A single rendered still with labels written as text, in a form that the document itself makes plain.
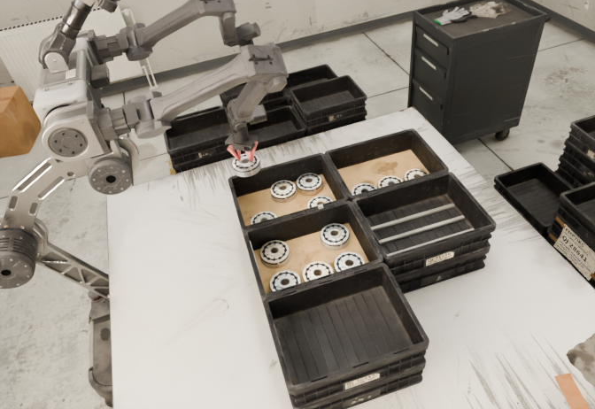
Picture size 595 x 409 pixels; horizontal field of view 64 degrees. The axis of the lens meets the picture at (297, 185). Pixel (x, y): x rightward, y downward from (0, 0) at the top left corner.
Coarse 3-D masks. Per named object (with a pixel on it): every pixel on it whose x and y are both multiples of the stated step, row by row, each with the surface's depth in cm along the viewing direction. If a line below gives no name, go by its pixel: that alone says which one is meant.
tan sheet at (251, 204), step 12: (324, 180) 194; (264, 192) 192; (324, 192) 189; (240, 204) 188; (252, 204) 188; (264, 204) 187; (276, 204) 186; (288, 204) 185; (300, 204) 185; (252, 216) 183
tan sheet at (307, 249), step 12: (348, 228) 173; (300, 240) 171; (312, 240) 171; (300, 252) 167; (312, 252) 166; (324, 252) 166; (336, 252) 165; (360, 252) 164; (288, 264) 164; (300, 264) 163; (264, 276) 161; (300, 276) 159; (264, 288) 157
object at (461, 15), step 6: (456, 6) 290; (444, 12) 285; (450, 12) 285; (456, 12) 284; (462, 12) 283; (468, 12) 282; (444, 18) 282; (450, 18) 281; (456, 18) 280; (462, 18) 281
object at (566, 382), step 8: (560, 376) 139; (568, 376) 139; (560, 384) 137; (568, 384) 137; (568, 392) 136; (576, 392) 135; (568, 400) 134; (576, 400) 134; (584, 400) 133; (576, 408) 132; (584, 408) 132
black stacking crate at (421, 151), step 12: (408, 132) 197; (372, 144) 195; (384, 144) 197; (396, 144) 199; (408, 144) 201; (420, 144) 193; (336, 156) 194; (348, 156) 195; (360, 156) 197; (372, 156) 199; (384, 156) 201; (420, 156) 196; (432, 156) 184; (432, 168) 187
